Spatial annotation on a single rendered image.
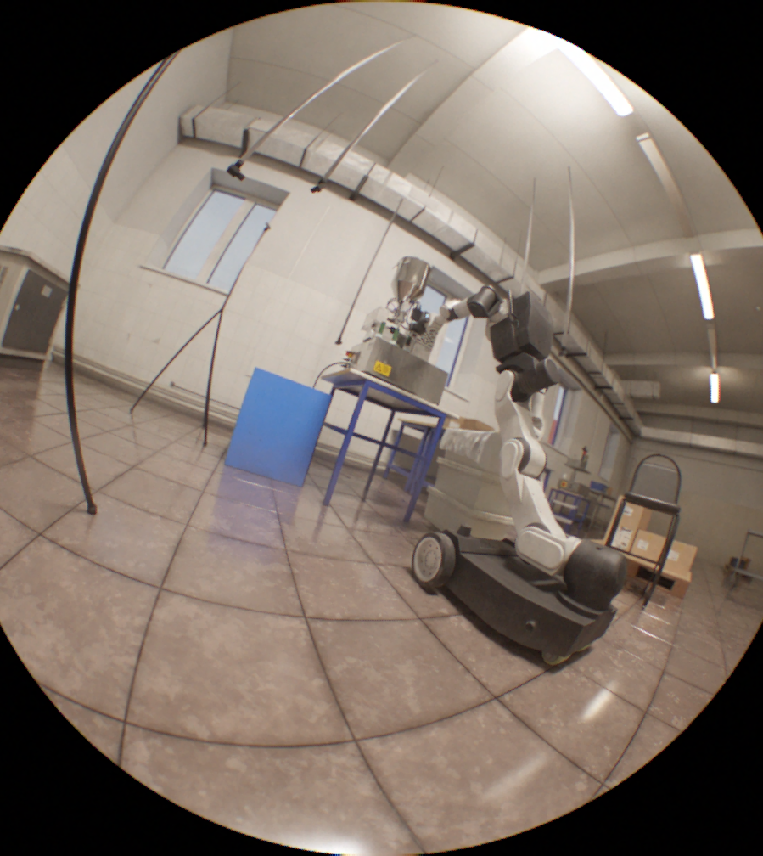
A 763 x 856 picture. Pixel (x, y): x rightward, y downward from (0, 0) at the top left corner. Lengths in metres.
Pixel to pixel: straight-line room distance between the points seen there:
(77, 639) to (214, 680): 0.24
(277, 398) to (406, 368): 0.82
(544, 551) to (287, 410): 1.48
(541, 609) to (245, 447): 1.61
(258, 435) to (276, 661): 1.37
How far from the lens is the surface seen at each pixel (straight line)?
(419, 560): 1.12
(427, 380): 1.93
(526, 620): 0.87
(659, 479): 2.37
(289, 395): 1.75
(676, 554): 2.98
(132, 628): 0.61
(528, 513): 1.06
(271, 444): 1.76
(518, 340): 1.36
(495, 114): 4.38
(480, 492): 1.72
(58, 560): 0.75
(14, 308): 2.71
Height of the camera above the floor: 0.45
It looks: 2 degrees up
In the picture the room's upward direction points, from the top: 19 degrees clockwise
